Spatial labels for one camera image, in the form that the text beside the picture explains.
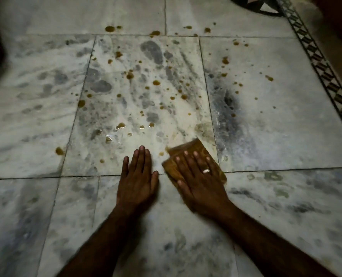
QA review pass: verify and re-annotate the person's left hand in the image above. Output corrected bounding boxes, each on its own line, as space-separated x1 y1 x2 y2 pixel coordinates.
116 145 159 217

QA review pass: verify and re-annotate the person's right hand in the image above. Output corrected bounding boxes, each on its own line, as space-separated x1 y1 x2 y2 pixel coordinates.
174 150 232 221

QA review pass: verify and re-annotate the yellow-brown patterned cloth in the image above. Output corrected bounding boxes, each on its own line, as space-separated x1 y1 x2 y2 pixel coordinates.
162 138 228 191

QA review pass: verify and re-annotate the person's left forearm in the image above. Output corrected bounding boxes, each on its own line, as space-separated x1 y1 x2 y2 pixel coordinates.
57 206 148 277

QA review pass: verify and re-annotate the person's right forearm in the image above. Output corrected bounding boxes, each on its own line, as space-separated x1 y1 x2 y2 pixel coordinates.
214 203 337 277

